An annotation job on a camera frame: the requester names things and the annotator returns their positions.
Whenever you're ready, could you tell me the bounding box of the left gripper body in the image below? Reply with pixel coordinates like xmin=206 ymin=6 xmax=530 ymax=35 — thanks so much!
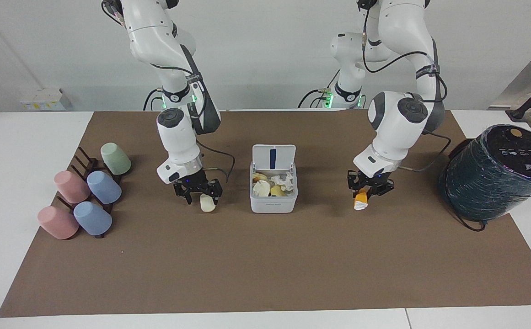
xmin=355 ymin=170 xmax=393 ymax=189

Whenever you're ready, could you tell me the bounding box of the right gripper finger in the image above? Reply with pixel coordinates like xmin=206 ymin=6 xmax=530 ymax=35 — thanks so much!
xmin=174 ymin=184 xmax=194 ymax=205
xmin=204 ymin=178 xmax=224 ymax=203

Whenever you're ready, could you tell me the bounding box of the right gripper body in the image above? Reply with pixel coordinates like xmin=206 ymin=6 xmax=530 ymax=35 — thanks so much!
xmin=173 ymin=170 xmax=209 ymax=194

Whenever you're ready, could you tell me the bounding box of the white trash bin with lid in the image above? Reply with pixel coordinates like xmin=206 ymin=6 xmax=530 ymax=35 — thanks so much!
xmin=249 ymin=144 xmax=299 ymax=214

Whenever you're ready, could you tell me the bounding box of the crumpled white tissue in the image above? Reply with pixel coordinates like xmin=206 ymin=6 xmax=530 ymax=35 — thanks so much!
xmin=272 ymin=172 xmax=295 ymax=192

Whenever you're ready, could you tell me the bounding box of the green cup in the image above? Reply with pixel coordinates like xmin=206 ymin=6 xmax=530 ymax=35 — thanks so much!
xmin=100 ymin=142 xmax=132 ymax=176

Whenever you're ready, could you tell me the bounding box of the blue cup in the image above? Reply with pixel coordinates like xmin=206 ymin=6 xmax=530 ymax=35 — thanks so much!
xmin=86 ymin=170 xmax=123 ymax=205
xmin=73 ymin=201 xmax=113 ymax=237

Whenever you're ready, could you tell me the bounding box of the dark wooden cup rack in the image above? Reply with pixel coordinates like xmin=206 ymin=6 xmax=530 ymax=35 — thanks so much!
xmin=56 ymin=146 xmax=124 ymax=239

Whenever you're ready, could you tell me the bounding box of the dark wrapped cylinder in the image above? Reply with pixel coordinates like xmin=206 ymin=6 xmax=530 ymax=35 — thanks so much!
xmin=438 ymin=124 xmax=531 ymax=223

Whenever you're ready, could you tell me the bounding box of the pink cup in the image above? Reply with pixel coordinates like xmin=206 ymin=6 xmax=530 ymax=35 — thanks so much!
xmin=37 ymin=205 xmax=80 ymax=240
xmin=54 ymin=170 xmax=91 ymax=204

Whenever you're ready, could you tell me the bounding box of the white box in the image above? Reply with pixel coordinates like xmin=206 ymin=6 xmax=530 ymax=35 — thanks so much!
xmin=20 ymin=88 xmax=68 ymax=111

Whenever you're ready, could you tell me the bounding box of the black cable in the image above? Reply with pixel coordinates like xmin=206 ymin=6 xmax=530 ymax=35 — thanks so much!
xmin=360 ymin=0 xmax=449 ymax=104
xmin=297 ymin=69 xmax=342 ymax=109
xmin=196 ymin=139 xmax=236 ymax=184
xmin=447 ymin=138 xmax=488 ymax=233
xmin=143 ymin=88 xmax=164 ymax=111
xmin=400 ymin=130 xmax=452 ymax=173

